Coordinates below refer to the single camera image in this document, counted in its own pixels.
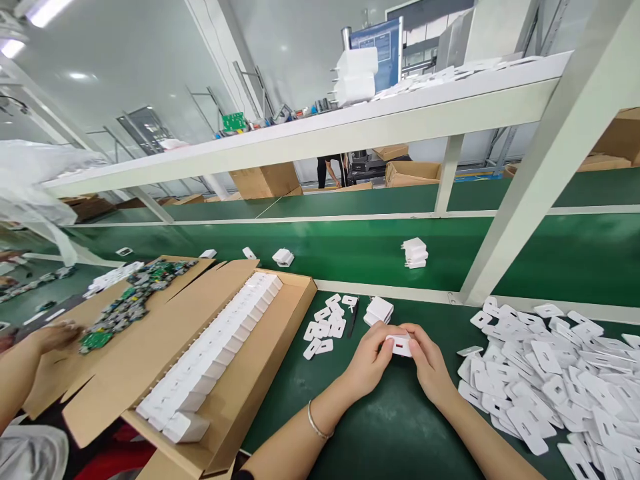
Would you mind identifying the white charger with red port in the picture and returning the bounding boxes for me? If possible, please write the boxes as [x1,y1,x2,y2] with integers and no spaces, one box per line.
[383,333,414,359]

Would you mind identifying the clear plastic bag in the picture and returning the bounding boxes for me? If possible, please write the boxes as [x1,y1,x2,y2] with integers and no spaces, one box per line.
[0,139,113,269]

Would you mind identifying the large pile of white plates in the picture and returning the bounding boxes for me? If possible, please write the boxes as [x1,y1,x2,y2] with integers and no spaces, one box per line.
[455,295,640,480]

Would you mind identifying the long cardboard box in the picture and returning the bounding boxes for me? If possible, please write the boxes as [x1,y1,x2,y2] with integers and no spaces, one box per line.
[22,255,319,479]

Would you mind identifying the person's left hand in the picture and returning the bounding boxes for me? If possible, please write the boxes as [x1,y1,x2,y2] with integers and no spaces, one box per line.
[341,321,402,400]

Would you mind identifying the green conveyor belt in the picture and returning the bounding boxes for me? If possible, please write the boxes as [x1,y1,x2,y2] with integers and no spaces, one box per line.
[29,167,640,306]

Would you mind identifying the person's left fingers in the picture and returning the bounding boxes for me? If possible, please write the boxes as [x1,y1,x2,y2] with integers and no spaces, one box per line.
[369,341,393,372]

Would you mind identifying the cardboard carton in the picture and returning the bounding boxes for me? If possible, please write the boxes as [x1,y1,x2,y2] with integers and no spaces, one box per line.
[575,107,640,174]
[229,161,305,201]
[384,160,443,189]

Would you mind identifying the person's right thumb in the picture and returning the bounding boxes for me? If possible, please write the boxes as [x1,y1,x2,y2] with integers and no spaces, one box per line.
[398,323,429,347]

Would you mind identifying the row of white chargers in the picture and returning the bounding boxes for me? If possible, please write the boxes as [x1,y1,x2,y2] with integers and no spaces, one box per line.
[135,270,285,445]

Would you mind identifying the cluster of white housings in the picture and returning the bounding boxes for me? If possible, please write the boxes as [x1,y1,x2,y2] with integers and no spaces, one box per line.
[82,266,132,299]

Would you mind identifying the white chargers on shelf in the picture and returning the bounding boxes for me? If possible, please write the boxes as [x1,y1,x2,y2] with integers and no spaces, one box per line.
[327,47,380,109]

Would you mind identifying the pile of green circuit boards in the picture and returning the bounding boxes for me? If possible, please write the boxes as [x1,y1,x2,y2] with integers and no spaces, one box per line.
[77,258,197,355]

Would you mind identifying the person's right fingers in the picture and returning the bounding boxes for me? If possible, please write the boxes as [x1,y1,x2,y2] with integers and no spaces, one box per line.
[407,341,431,374]

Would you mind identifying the stacked white chargers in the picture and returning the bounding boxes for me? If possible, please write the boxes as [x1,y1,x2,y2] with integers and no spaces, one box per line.
[401,237,430,270]

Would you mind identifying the heap of white shelf plates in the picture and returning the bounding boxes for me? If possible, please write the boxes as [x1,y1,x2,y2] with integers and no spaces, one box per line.
[371,53,543,103]

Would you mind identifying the person's left thumb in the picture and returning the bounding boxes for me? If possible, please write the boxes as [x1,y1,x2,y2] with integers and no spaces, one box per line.
[361,321,402,350]

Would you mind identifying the small group of white plates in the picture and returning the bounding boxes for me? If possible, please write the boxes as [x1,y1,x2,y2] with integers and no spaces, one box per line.
[303,293,360,361]

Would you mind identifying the white metal shelf frame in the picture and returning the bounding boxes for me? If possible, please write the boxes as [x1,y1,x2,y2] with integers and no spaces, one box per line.
[0,0,640,308]

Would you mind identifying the person's right hand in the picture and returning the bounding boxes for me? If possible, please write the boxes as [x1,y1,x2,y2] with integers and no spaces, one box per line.
[398,323,452,405]

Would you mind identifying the blue banner sign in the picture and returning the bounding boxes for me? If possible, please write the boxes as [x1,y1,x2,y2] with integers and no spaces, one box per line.
[349,16,405,90]

